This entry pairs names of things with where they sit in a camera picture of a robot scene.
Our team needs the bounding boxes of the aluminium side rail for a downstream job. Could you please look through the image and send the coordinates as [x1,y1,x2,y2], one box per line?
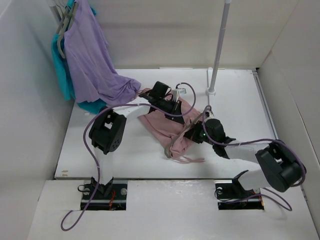
[252,69,279,140]

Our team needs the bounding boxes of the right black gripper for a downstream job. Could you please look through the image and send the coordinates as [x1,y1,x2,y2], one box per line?
[182,120,216,146]

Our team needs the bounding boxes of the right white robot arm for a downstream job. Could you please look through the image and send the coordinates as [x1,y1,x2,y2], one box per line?
[184,118,307,197]

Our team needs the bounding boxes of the white garment rack pole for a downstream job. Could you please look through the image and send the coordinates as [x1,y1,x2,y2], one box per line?
[206,0,232,96]

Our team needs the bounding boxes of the grey hanger with purple shirt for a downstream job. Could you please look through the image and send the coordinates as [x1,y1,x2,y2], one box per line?
[56,0,79,35]

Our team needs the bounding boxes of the pink trousers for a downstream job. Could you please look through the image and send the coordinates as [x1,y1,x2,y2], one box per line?
[138,108,205,164]

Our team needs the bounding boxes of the grey hanger with teal shirt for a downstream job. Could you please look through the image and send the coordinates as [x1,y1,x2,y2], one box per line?
[57,33,66,59]

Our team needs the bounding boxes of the purple t-shirt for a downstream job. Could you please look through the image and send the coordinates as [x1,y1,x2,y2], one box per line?
[64,0,141,105]

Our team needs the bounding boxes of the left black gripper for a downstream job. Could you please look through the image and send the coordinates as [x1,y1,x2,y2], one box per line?
[158,98,185,125]

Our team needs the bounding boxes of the purple cable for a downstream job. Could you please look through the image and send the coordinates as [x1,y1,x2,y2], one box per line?
[201,109,308,212]
[60,81,197,232]

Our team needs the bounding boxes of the teal t-shirt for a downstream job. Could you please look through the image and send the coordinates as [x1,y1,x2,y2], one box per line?
[51,0,108,115]

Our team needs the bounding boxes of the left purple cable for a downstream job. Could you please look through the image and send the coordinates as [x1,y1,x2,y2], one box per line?
[60,81,197,232]

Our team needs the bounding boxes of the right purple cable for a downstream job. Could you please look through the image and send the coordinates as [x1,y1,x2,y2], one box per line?
[201,109,308,212]

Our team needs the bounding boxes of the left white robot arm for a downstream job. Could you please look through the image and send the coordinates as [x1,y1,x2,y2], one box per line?
[83,81,196,199]

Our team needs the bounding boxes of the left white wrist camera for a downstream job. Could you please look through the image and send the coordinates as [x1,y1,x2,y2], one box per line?
[171,88,187,102]

